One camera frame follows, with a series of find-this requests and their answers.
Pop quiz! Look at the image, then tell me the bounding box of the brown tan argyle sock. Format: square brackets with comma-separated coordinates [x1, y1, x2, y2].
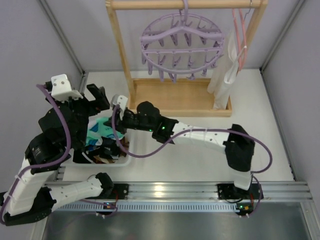
[119, 137, 130, 158]

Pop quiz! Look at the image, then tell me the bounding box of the mint green sock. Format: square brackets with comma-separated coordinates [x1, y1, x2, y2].
[86, 117, 116, 141]
[85, 136, 103, 150]

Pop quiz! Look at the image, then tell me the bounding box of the black blue sock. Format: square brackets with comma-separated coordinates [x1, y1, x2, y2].
[72, 139, 120, 164]

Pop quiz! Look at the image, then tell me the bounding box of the brown tan striped sock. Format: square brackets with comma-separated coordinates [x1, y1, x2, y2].
[91, 155, 117, 164]

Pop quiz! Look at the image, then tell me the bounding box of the purple round clip hanger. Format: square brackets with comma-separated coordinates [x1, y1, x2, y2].
[139, 0, 225, 83]

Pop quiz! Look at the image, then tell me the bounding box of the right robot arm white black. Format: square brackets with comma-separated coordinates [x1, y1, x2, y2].
[116, 101, 255, 191]

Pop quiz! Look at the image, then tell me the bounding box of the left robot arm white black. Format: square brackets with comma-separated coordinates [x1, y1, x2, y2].
[0, 82, 114, 226]

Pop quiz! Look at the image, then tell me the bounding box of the pink clothes hanger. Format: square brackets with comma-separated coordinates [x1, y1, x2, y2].
[232, 8, 248, 72]

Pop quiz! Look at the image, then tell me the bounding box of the white plastic basket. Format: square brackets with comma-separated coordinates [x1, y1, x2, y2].
[62, 116, 131, 168]

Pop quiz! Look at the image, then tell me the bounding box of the wooden clothes rack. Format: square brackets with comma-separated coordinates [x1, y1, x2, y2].
[105, 0, 268, 117]

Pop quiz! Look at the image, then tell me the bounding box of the white hanging cloth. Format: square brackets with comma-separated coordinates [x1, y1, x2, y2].
[207, 30, 242, 110]

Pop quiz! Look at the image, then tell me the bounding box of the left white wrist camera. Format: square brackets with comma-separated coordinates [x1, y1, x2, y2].
[51, 74, 84, 103]

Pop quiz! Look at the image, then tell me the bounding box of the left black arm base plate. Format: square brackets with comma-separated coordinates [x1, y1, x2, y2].
[86, 183, 129, 200]

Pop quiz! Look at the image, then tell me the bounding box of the aluminium rail frame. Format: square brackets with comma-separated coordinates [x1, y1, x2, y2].
[48, 181, 313, 215]

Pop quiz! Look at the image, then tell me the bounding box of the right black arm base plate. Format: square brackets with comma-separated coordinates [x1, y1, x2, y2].
[217, 183, 264, 201]

